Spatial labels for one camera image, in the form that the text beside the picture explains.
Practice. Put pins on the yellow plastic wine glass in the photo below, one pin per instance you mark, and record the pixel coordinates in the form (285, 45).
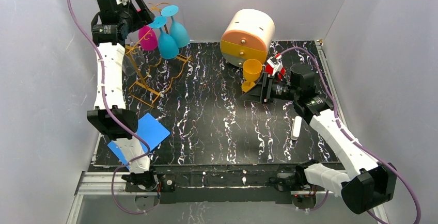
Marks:
(252, 69)

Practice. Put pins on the round pastel drawer cabinet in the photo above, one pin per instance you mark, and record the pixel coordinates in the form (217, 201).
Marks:
(248, 36)

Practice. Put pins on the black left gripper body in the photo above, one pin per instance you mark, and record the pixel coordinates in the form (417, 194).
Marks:
(137, 13)

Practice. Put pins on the magenta plastic wine glass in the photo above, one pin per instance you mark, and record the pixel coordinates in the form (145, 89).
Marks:
(147, 39)

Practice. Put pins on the white oblong remote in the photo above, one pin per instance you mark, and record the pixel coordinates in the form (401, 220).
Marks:
(296, 128)

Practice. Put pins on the front clear wine glass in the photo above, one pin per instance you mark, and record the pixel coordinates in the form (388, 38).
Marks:
(128, 67)

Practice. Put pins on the clear wine glass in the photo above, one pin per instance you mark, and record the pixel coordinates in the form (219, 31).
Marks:
(138, 56)
(128, 67)

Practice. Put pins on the teal wine glass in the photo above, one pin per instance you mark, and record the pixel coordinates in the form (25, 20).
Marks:
(166, 44)
(177, 30)

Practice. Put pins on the rear clear wine glass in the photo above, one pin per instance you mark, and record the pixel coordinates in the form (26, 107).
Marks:
(138, 56)

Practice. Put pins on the gold wire glass rack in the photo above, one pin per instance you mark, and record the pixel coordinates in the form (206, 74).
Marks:
(141, 81)

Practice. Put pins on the blue flat card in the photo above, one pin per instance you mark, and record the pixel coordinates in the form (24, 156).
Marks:
(152, 132)

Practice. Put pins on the red plastic wine glass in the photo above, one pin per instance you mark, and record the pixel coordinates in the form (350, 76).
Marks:
(278, 76)

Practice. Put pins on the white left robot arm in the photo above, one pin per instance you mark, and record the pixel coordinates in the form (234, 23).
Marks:
(110, 116)

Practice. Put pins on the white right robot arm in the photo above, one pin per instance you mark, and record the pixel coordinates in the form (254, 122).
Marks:
(365, 183)

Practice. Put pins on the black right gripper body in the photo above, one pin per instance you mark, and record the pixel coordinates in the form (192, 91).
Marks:
(266, 88)

